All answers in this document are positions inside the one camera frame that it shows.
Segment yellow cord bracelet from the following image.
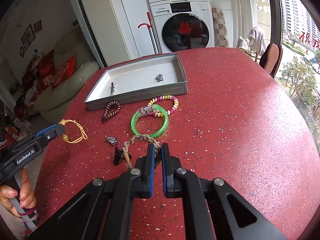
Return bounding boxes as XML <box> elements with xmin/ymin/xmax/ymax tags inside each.
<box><xmin>58</xmin><ymin>119</ymin><xmax>89</xmax><ymax>144</ymax></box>

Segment black hair claw clip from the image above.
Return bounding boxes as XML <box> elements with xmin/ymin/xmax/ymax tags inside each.
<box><xmin>113</xmin><ymin>146</ymin><xmax>131</xmax><ymax>166</ymax></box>

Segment silver purple pendant charm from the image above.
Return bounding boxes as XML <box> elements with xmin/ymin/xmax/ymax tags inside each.
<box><xmin>105</xmin><ymin>136</ymin><xmax>119</xmax><ymax>146</ymax></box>

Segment braided tan rope bracelet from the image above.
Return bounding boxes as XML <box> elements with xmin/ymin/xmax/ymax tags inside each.
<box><xmin>122</xmin><ymin>133</ymin><xmax>162</xmax><ymax>170</ymax></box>

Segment brown spiral hair tie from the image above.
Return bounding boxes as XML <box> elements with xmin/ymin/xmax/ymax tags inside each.
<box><xmin>101</xmin><ymin>100</ymin><xmax>122</xmax><ymax>123</ymax></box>

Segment green translucent bangle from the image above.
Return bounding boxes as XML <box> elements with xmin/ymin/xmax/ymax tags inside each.
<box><xmin>130</xmin><ymin>105</ymin><xmax>169</xmax><ymax>138</ymax></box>

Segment silver purple heart brooch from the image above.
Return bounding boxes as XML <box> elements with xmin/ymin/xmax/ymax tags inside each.
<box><xmin>156</xmin><ymin>74</ymin><xmax>164</xmax><ymax>82</ymax></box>

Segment beige hair pin clip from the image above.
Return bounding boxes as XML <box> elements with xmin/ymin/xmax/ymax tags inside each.
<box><xmin>110</xmin><ymin>82</ymin><xmax>116</xmax><ymax>96</ymax></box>

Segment grey jewelry tray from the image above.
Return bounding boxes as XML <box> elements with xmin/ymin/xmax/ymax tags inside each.
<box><xmin>85</xmin><ymin>53</ymin><xmax>188</xmax><ymax>111</ymax></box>

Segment person's left hand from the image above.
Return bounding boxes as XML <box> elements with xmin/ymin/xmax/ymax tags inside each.
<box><xmin>1</xmin><ymin>168</ymin><xmax>36</xmax><ymax>217</ymax></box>

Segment red cushion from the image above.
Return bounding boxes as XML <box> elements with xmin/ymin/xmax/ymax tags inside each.
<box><xmin>53</xmin><ymin>56</ymin><xmax>76</xmax><ymax>89</ymax></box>

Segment beige sofa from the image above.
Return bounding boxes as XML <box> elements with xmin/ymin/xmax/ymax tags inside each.
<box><xmin>33</xmin><ymin>27</ymin><xmax>100</xmax><ymax>123</ymax></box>

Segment white cabinet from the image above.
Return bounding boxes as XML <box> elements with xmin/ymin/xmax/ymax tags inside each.
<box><xmin>70</xmin><ymin>0</ymin><xmax>155</xmax><ymax>68</ymax></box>

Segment brown chair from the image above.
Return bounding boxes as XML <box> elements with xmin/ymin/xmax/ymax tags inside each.
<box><xmin>259</xmin><ymin>43</ymin><xmax>283</xmax><ymax>78</ymax></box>

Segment checkered hanging cloth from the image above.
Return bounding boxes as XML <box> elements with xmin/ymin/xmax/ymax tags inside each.
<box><xmin>212</xmin><ymin>7</ymin><xmax>229</xmax><ymax>48</ymax></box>

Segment white towel on rack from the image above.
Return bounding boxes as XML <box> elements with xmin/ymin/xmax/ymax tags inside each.
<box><xmin>247</xmin><ymin>27</ymin><xmax>266</xmax><ymax>56</ymax></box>

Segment lower white washing machine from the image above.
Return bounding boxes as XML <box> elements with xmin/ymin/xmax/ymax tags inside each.
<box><xmin>150</xmin><ymin>0</ymin><xmax>215</xmax><ymax>54</ymax></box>

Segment wall picture frames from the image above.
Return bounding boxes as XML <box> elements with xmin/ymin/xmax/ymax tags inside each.
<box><xmin>20</xmin><ymin>20</ymin><xmax>42</xmax><ymax>58</ymax></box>

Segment pink yellow spiral bracelet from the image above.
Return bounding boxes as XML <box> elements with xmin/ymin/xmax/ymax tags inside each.
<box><xmin>147</xmin><ymin>94</ymin><xmax>180</xmax><ymax>118</ymax></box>

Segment red handled mop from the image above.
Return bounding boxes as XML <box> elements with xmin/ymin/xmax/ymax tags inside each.
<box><xmin>138</xmin><ymin>11</ymin><xmax>158</xmax><ymax>55</ymax></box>

